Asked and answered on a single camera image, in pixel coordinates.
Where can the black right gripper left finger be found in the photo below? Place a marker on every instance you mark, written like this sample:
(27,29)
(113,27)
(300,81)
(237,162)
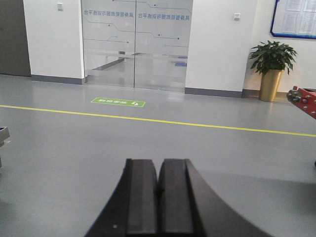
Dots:
(131,210)

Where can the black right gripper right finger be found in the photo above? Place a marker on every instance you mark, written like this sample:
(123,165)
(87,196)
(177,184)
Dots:
(188,207)

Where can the green floor sign sticker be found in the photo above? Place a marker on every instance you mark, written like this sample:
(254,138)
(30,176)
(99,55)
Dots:
(121,102)

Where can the gold plant pot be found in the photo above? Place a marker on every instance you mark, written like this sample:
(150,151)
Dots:
(269,85)

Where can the frosted glass double door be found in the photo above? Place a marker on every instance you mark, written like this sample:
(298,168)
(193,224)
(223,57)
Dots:
(136,43)

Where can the green potted plant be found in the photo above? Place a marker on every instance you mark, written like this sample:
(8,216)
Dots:
(272,55)

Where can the blue framed notice board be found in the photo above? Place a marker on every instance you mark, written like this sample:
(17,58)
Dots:
(294,19)

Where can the grey metal frame left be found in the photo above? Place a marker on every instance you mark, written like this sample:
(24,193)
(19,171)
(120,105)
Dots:
(4,134)

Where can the red metal cart frame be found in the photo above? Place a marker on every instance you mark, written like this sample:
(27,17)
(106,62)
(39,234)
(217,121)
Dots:
(304,99)

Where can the white wall switch right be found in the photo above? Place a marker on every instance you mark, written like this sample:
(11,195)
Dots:
(236,16)

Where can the white wall switch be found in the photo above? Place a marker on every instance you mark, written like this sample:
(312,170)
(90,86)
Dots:
(59,6)
(236,16)

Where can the white wall switch left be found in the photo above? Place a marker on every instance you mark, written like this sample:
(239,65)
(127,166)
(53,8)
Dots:
(59,6)

